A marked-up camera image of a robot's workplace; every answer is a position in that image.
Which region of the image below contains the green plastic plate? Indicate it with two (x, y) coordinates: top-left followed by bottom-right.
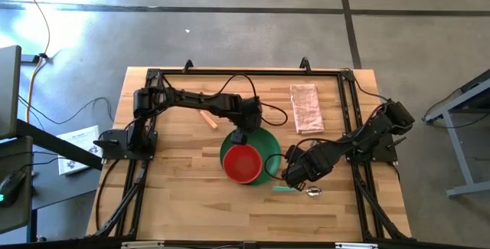
(219, 126), (283, 187)

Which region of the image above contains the black floor cable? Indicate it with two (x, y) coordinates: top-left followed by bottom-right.
(18, 94), (114, 126)

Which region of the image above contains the fork with peach handle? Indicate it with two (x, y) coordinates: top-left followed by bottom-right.
(199, 110), (219, 130)

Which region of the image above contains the black cable at frame corner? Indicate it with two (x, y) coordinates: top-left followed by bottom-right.
(351, 74), (391, 103)

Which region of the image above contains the spoon with teal handle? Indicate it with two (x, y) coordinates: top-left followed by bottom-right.
(272, 185), (323, 198)

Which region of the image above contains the pink folded cloth napkin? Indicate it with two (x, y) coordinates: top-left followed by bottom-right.
(289, 84), (325, 135)

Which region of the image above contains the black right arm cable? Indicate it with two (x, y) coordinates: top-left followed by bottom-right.
(263, 152), (294, 182)

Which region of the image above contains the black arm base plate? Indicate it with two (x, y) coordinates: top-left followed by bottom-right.
(98, 128), (158, 162)
(346, 132), (407, 164)

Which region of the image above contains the yellow floor cable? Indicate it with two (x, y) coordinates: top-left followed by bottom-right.
(14, 0), (51, 124)

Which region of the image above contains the red plastic bowl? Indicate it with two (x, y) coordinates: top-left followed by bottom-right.
(222, 143), (264, 185)

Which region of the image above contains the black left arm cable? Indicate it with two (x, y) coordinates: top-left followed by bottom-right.
(206, 73), (289, 127)

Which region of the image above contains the white printed booklet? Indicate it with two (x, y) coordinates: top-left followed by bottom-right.
(56, 125), (103, 176)

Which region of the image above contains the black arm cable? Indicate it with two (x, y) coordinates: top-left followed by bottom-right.
(206, 73), (289, 127)
(263, 152), (294, 182)

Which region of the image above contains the black computer mouse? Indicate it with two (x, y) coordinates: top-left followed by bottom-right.
(0, 169), (27, 208)

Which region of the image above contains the black desk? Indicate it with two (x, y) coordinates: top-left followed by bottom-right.
(0, 118), (104, 242)

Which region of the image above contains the silver aluminium bracket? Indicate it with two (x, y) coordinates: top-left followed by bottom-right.
(121, 240), (165, 249)
(335, 242), (379, 249)

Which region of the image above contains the grey metal table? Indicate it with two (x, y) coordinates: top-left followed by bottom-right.
(422, 68), (490, 199)

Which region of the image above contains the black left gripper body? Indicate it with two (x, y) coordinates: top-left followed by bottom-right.
(235, 97), (265, 133)

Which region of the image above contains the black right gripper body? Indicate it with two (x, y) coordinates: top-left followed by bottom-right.
(282, 145), (319, 188)

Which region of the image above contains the black aluminium table frame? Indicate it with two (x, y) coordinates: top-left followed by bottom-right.
(87, 57), (413, 242)

